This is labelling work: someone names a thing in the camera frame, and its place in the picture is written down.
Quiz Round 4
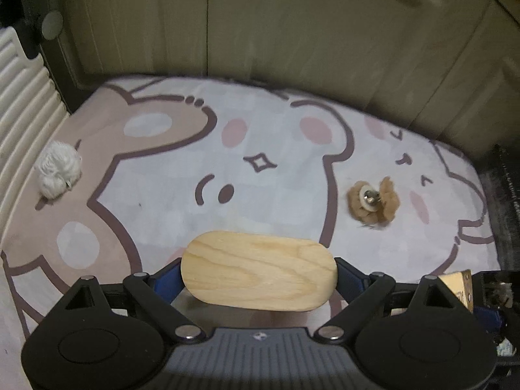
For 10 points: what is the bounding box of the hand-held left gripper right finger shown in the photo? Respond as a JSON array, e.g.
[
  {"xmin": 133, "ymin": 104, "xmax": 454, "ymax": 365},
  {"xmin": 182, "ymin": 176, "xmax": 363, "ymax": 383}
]
[{"xmin": 317, "ymin": 257, "xmax": 462, "ymax": 341}]

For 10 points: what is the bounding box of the black padded box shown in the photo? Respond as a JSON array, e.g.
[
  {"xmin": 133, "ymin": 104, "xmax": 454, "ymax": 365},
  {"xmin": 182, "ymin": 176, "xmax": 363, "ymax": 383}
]
[{"xmin": 477, "ymin": 144, "xmax": 520, "ymax": 271}]

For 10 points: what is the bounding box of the white yarn ball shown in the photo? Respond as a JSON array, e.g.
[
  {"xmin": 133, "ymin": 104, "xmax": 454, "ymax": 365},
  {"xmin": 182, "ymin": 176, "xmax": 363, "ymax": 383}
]
[{"xmin": 33, "ymin": 140, "xmax": 83, "ymax": 201}]

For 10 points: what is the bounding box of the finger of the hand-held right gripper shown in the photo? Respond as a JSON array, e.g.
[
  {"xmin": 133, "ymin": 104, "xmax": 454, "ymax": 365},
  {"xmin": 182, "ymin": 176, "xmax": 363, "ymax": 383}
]
[{"xmin": 474, "ymin": 305, "xmax": 503, "ymax": 328}]

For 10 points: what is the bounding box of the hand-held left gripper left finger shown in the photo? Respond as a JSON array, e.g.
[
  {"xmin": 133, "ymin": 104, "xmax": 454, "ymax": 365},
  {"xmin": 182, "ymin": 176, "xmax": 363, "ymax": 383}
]
[{"xmin": 61, "ymin": 262, "xmax": 206, "ymax": 341}]

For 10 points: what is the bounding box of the white ribbed panel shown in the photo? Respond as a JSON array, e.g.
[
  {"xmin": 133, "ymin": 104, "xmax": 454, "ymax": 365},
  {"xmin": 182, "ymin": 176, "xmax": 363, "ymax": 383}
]
[{"xmin": 0, "ymin": 28, "xmax": 69, "ymax": 222}]

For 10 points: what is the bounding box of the cartoon printed mat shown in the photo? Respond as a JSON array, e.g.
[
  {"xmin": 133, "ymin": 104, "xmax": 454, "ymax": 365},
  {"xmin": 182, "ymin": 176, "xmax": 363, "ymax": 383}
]
[{"xmin": 0, "ymin": 74, "xmax": 501, "ymax": 390}]

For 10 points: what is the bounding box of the small tan block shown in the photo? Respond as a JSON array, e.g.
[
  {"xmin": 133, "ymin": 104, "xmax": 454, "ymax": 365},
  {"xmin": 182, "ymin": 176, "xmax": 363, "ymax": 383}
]
[{"xmin": 439, "ymin": 269, "xmax": 475, "ymax": 314}]

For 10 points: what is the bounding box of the cream cabinet door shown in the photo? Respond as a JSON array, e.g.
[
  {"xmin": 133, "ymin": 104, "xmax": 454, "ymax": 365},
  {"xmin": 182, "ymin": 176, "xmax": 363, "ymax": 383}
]
[
  {"xmin": 206, "ymin": 0, "xmax": 494, "ymax": 147},
  {"xmin": 467, "ymin": 0, "xmax": 520, "ymax": 159},
  {"xmin": 61, "ymin": 0, "xmax": 211, "ymax": 86}
]

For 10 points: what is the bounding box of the round grey knob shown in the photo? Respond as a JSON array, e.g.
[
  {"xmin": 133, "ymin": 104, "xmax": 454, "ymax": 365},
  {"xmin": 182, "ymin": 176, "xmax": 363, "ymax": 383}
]
[{"xmin": 41, "ymin": 11, "xmax": 63, "ymax": 40}]

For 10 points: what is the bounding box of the oval wooden board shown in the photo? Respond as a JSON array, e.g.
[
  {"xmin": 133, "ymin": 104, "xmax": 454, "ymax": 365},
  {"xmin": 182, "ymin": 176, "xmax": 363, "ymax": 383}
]
[{"xmin": 181, "ymin": 231, "xmax": 339, "ymax": 313}]

